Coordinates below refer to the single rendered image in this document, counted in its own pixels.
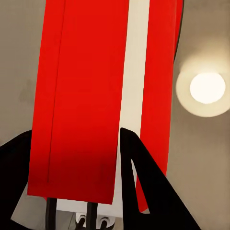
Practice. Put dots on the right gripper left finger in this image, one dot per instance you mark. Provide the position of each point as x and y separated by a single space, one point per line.
14 170

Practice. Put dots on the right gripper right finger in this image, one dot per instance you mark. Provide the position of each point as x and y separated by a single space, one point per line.
167 211

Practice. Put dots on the radio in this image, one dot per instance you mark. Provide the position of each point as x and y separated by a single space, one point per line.
104 65

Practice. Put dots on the coffee table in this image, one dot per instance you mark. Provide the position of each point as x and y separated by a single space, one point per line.
198 165

